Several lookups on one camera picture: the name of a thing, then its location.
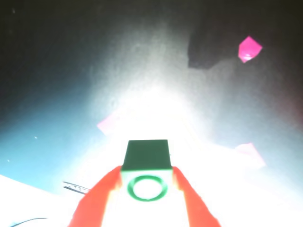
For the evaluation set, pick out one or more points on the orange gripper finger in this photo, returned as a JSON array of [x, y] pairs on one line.
[[196, 208], [94, 201]]

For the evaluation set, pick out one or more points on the crumpled pink tape scrap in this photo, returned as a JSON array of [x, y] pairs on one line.
[[248, 48]]

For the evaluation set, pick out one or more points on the pink tape piece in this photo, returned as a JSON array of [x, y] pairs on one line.
[[107, 124], [251, 154]]

